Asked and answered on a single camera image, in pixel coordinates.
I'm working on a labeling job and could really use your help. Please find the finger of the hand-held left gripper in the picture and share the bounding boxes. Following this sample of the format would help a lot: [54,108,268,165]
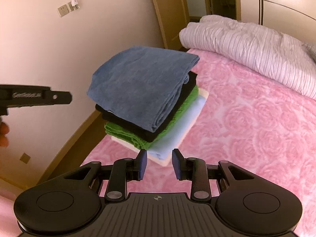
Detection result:
[50,91,73,105]

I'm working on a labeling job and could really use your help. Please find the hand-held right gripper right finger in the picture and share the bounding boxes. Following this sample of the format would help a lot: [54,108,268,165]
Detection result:
[171,149,255,201]

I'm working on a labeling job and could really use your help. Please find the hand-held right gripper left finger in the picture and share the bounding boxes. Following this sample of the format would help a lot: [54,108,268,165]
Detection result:
[65,149,148,202]

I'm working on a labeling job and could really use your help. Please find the blue denim jeans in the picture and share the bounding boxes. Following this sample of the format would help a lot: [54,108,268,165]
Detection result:
[87,46,200,133]

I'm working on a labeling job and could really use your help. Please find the person's left hand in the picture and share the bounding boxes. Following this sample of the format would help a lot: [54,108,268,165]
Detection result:
[0,122,11,149]

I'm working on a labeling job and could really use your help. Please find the folded light blue garment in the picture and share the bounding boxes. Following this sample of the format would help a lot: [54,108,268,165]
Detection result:
[148,96,206,162]

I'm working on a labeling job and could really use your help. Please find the folded green garment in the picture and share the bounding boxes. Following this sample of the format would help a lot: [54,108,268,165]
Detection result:
[104,86,200,150]

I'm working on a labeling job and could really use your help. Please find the pink floral blanket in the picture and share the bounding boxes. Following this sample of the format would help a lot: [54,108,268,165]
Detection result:
[79,48,316,203]

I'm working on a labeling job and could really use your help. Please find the folded black garment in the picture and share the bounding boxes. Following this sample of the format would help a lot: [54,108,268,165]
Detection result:
[95,72,198,144]

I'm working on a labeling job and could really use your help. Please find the wooden door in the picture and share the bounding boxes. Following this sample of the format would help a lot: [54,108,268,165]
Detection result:
[146,0,191,51]

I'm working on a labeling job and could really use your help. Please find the striped light pink quilt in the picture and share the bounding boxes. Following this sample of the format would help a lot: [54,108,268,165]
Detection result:
[179,15,316,95]

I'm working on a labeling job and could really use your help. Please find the grey cushion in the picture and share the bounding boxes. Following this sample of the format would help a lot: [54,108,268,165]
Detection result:
[302,43,316,63]

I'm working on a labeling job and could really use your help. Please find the cream panelled wardrobe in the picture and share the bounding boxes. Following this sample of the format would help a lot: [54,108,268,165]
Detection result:
[233,0,316,45]

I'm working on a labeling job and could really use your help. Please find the beige wall socket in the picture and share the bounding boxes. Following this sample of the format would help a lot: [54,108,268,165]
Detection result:
[57,5,70,18]

